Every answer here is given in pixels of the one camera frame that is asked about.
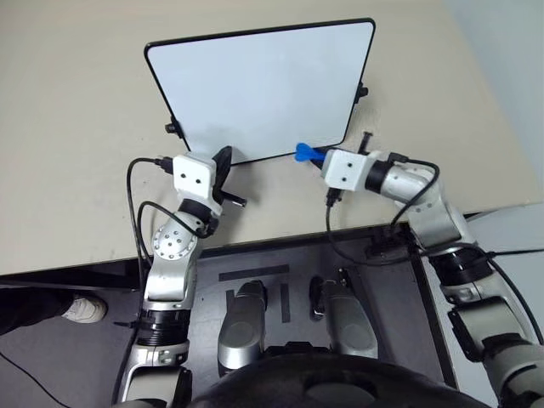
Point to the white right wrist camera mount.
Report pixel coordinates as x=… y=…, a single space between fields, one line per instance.
x=345 y=170

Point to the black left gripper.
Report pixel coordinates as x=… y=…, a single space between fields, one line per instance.
x=219 y=180

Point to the black-framed whiteboard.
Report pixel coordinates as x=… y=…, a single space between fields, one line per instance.
x=259 y=93

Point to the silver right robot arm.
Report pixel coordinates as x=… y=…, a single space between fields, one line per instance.
x=429 y=212

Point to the silver right robot leg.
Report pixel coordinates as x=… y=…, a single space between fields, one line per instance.
x=350 y=319

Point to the black robot torso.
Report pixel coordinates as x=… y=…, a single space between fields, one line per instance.
x=331 y=382

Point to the silver robot leg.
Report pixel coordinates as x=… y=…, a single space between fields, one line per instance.
x=350 y=319
x=242 y=323

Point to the dark trouser leg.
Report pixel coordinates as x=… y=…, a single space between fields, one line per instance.
x=30 y=312

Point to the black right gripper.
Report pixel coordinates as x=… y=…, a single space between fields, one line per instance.
x=324 y=158

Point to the white sneaker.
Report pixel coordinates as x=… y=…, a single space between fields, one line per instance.
x=87 y=309

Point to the silver left robot leg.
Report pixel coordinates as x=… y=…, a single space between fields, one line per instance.
x=242 y=323

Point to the black whiteboard stand foot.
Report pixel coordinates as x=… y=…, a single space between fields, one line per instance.
x=365 y=142

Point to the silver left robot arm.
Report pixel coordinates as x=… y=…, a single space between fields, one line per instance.
x=170 y=272

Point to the black box under table edge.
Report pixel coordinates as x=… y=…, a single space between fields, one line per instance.
x=384 y=245

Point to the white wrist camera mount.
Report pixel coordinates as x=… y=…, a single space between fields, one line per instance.
x=345 y=170
x=191 y=176

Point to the black whiteboard stand knob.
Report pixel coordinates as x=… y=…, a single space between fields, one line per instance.
x=363 y=90
x=171 y=127

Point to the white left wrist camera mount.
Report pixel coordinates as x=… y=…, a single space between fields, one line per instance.
x=191 y=176

